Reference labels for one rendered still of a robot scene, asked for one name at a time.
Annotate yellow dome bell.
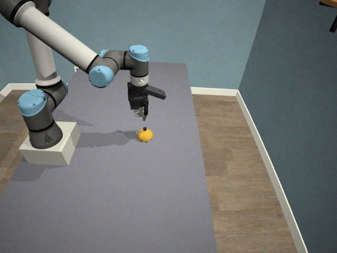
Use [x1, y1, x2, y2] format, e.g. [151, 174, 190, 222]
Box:
[137, 127, 153, 142]

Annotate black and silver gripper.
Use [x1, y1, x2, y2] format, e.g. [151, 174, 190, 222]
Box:
[127, 82, 148, 121]

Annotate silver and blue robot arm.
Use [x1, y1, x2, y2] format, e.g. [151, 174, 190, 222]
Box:
[0, 0, 149, 149]

